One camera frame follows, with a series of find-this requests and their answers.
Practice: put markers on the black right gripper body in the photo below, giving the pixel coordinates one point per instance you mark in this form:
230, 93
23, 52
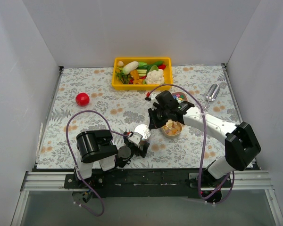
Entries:
156, 117

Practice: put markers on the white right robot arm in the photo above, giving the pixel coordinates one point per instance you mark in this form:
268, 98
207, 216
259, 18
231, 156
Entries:
241, 144

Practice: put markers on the red apple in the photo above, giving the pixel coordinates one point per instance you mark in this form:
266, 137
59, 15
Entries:
82, 99

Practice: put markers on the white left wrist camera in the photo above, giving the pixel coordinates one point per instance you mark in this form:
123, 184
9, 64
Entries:
135, 138

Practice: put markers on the pink tray of colourful candies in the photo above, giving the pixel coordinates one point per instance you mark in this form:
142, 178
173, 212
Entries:
179, 97

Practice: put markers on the silver metal scoop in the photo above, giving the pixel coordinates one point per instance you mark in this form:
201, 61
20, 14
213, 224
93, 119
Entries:
212, 94

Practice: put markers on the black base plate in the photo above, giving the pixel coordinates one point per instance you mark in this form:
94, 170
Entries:
145, 182

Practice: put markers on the aluminium frame rail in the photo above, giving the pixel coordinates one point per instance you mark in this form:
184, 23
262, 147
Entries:
56, 181

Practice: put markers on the yellow plastic bin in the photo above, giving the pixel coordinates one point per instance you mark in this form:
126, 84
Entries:
124, 84

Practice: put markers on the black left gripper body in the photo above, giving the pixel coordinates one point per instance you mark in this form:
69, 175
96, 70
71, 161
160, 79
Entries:
137, 148

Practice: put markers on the white cauliflower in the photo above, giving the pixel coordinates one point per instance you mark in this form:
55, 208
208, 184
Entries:
155, 77

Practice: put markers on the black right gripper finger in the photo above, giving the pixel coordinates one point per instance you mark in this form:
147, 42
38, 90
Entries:
153, 117
160, 123

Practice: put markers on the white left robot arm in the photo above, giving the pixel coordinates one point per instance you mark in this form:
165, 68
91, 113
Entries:
97, 146

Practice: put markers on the beige tray of orange candies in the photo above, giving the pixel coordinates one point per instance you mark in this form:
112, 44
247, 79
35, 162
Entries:
172, 129

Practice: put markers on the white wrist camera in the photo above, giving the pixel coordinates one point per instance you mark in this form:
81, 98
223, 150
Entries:
135, 138
151, 97

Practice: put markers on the clear glass jar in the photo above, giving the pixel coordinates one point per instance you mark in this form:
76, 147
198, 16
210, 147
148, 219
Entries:
145, 140

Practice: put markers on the white radish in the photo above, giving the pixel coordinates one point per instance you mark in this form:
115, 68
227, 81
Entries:
130, 67

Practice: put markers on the green cucumber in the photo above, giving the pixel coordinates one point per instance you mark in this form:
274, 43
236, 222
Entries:
157, 63

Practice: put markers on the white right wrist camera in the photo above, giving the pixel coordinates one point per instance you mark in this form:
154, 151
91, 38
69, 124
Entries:
151, 97

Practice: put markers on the silver metal jar lid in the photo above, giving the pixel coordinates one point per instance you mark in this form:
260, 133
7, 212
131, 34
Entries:
144, 130

